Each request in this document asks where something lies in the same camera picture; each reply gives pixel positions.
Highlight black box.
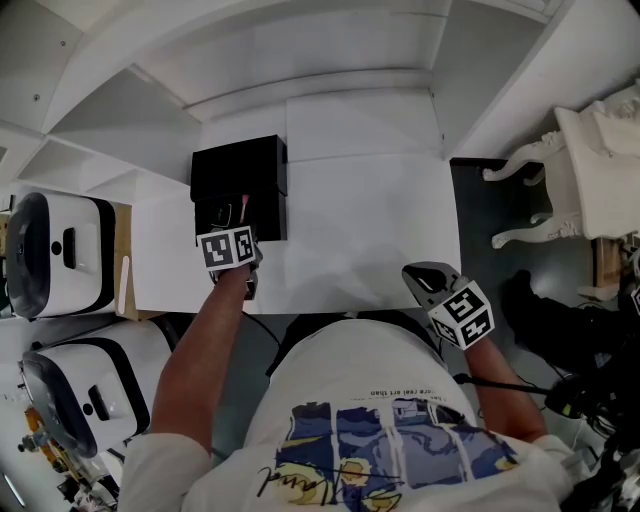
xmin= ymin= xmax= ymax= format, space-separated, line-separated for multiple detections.
xmin=189 ymin=133 xmax=290 ymax=244

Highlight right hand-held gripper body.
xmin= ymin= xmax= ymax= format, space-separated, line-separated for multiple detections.
xmin=427 ymin=280 xmax=497 ymax=352

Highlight person's white printed shirt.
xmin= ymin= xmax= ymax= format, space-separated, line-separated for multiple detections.
xmin=116 ymin=318 xmax=577 ymax=512

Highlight person's left forearm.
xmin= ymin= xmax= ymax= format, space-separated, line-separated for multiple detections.
xmin=149 ymin=263 xmax=254 ymax=454

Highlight black equipment pile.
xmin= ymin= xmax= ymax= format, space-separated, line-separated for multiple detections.
xmin=549 ymin=374 xmax=640 ymax=512

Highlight white black-topped appliance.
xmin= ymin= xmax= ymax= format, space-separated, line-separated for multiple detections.
xmin=4 ymin=188 xmax=118 ymax=321
xmin=20 ymin=318 xmax=174 ymax=459

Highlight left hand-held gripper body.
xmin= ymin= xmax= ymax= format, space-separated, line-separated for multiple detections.
xmin=195 ymin=225 xmax=265 ymax=301

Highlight white flat strip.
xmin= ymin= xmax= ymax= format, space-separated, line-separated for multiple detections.
xmin=114 ymin=255 xmax=132 ymax=316

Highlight pile of metal parts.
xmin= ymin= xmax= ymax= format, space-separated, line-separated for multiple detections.
xmin=17 ymin=403 xmax=122 ymax=512

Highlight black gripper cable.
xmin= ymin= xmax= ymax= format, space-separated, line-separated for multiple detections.
xmin=241 ymin=309 xmax=283 ymax=352

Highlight person's right forearm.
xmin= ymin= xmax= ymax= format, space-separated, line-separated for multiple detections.
xmin=463 ymin=336 xmax=549 ymax=444

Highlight person's black trousers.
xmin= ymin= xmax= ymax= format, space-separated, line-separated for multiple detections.
xmin=264 ymin=308 xmax=447 ymax=377

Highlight white table top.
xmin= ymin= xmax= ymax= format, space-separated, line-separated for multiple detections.
xmin=130 ymin=89 xmax=463 ymax=316

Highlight white vanity table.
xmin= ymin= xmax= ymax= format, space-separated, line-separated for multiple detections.
xmin=481 ymin=79 xmax=640 ymax=302

